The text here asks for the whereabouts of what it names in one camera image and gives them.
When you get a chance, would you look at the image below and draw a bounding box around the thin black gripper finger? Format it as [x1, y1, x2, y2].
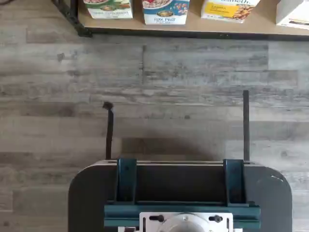
[103, 101, 114, 160]
[243, 90, 251, 161]

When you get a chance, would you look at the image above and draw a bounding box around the green apple cinnamon oatmeal box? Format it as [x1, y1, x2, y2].
[83, 0, 134, 20]

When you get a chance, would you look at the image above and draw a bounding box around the yellow purely elizabeth granola box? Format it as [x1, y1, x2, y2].
[200, 0, 261, 24]

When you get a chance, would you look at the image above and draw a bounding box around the blue flax plus oatmeal box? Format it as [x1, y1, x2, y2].
[141, 0, 191, 26]

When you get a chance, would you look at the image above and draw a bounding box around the white cardboard box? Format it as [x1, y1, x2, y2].
[276, 0, 309, 26]

